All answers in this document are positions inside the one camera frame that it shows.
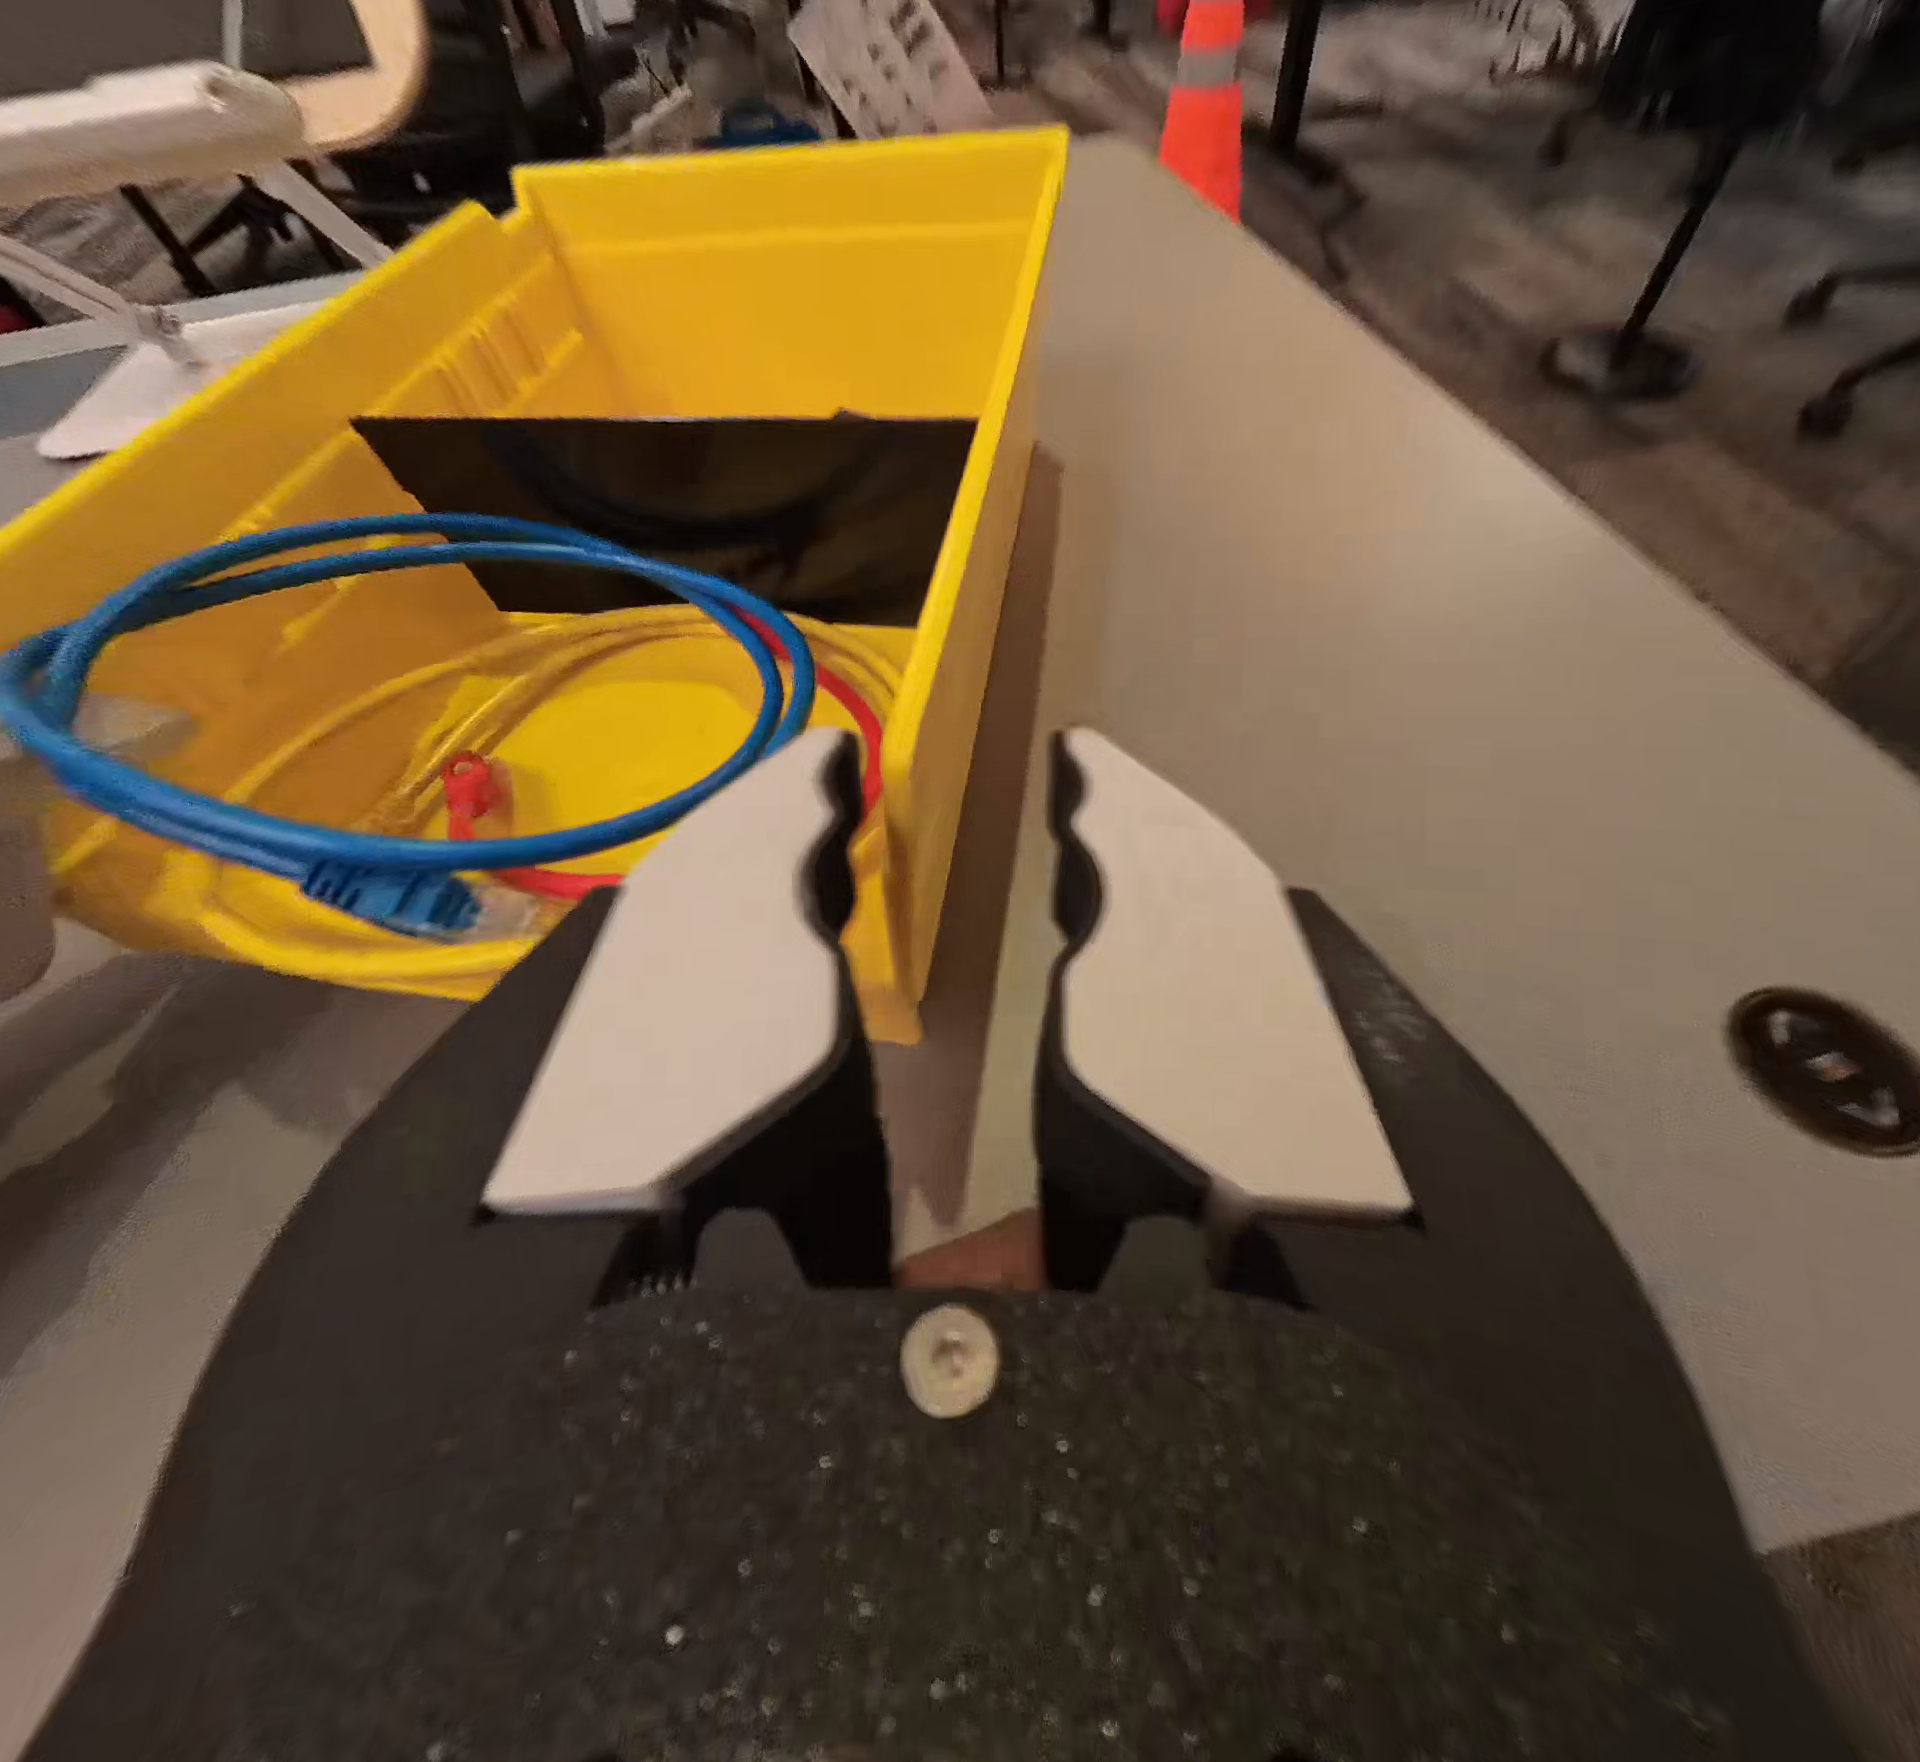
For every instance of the black desk grommet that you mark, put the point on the black desk grommet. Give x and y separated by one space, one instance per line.
1838 1076

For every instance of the orange traffic cone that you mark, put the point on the orange traffic cone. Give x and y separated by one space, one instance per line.
1209 44

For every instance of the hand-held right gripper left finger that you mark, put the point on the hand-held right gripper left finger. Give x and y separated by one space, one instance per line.
686 1013

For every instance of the white printed sheet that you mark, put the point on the white printed sheet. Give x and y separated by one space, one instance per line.
888 44

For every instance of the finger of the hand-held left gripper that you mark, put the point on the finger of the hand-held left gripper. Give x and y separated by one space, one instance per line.
28 896

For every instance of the black pole stand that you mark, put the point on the black pole stand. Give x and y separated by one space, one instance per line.
1615 368

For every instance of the black board on white stand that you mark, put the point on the black board on white stand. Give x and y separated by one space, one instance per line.
139 129

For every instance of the yellow plastic bin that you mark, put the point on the yellow plastic bin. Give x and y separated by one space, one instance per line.
781 296

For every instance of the wide black bin divider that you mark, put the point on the wide black bin divider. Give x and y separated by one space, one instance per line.
672 500

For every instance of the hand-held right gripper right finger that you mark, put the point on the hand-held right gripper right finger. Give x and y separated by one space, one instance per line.
1218 1029

